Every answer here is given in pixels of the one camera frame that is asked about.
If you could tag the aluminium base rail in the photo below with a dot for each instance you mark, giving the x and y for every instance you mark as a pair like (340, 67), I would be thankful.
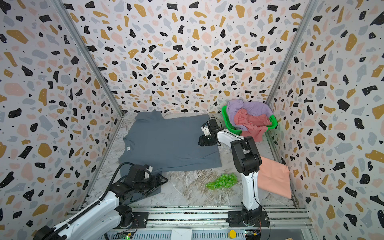
(211, 223)

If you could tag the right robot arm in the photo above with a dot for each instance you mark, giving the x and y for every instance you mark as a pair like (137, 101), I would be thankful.
(247, 161)

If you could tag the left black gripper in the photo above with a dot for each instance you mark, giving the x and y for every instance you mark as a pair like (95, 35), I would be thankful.
(155, 185)

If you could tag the corner aluminium post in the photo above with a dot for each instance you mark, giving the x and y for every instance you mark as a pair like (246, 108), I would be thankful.
(65, 16)
(293, 47)

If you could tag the white box on rail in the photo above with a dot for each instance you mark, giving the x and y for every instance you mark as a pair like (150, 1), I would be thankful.
(181, 234)

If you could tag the lilac t-shirt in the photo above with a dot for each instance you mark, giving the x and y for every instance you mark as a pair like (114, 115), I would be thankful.
(253, 108)

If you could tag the green toy grapes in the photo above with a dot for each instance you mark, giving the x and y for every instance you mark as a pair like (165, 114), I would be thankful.
(223, 182)

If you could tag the grey t-shirt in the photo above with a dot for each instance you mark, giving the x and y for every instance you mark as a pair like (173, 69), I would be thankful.
(169, 144)

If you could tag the yellow round cap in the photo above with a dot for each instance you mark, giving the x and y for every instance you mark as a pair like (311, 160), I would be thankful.
(232, 234)

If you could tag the left corner aluminium post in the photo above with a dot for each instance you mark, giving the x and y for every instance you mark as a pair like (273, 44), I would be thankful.
(65, 16)

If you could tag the folded salmon t-shirt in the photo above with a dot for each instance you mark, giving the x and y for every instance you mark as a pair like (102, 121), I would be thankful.
(274, 177)

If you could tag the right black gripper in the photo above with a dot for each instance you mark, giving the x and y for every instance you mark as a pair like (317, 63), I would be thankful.
(205, 140)

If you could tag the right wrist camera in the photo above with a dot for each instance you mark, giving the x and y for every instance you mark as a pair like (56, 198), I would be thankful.
(206, 130)

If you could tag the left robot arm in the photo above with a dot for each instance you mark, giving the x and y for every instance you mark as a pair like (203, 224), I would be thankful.
(111, 210)

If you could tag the dark pink t-shirt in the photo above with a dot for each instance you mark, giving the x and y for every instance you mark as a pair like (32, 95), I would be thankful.
(255, 126)

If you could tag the right corner aluminium post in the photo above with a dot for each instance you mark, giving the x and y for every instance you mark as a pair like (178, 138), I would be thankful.
(293, 47)

